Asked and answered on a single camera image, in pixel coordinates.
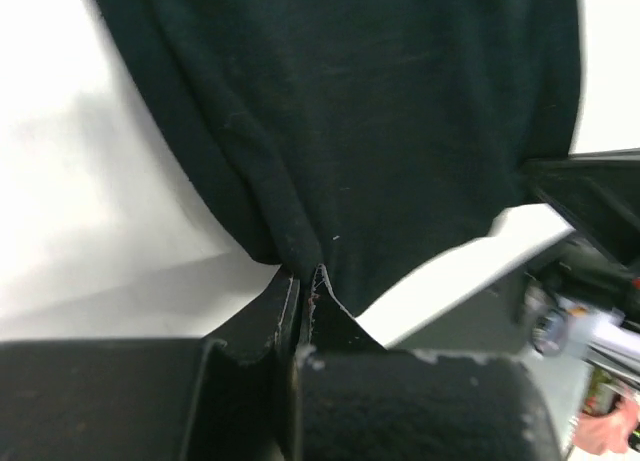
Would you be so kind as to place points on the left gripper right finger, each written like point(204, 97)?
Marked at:
point(356, 400)

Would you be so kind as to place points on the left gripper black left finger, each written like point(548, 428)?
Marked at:
point(223, 396)

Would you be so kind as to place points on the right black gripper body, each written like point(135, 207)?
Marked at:
point(569, 281)

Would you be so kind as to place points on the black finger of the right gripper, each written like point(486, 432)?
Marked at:
point(598, 195)

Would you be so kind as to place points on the black t shirt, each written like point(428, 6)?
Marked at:
point(366, 136)

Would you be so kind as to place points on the person's bare hand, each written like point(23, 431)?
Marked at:
point(598, 435)

